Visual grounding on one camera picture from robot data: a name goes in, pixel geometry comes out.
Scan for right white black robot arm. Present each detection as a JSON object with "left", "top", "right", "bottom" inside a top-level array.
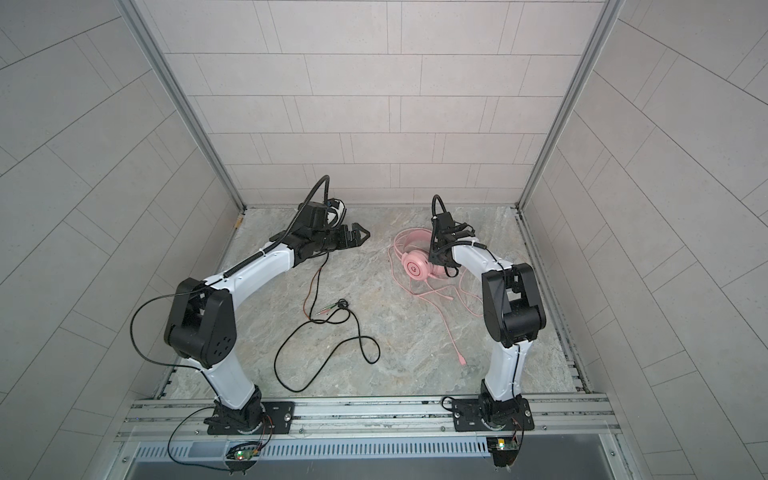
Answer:
[{"left": 428, "top": 211, "right": 546, "bottom": 431}]

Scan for aluminium mounting rail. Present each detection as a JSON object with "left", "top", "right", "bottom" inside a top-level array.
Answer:
[{"left": 116, "top": 393, "right": 620, "bottom": 440}]

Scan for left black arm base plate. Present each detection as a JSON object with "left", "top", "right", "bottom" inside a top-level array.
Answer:
[{"left": 203, "top": 401, "right": 295, "bottom": 435}]

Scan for pink headphones with cable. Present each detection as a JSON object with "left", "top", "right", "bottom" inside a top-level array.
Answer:
[{"left": 388, "top": 228, "right": 480, "bottom": 366}]

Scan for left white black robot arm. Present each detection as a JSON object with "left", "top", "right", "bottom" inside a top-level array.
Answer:
[{"left": 164, "top": 199, "right": 370, "bottom": 435}]

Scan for white black headphones with cable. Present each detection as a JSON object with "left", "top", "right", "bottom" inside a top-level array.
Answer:
[{"left": 281, "top": 198, "right": 381, "bottom": 365}]

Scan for right circuit board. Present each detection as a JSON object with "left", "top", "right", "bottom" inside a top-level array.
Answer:
[{"left": 486, "top": 437, "right": 521, "bottom": 468}]

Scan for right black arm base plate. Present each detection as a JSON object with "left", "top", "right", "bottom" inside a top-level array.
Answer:
[{"left": 451, "top": 395, "right": 535, "bottom": 432}]

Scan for left circuit board green led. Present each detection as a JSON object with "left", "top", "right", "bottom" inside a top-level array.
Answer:
[{"left": 225, "top": 441, "right": 263, "bottom": 462}]

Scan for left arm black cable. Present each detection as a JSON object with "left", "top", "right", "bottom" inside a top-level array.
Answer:
[{"left": 129, "top": 287, "right": 205, "bottom": 370}]

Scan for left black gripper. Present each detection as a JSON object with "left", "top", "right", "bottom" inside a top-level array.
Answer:
[{"left": 309, "top": 223, "right": 372, "bottom": 253}]

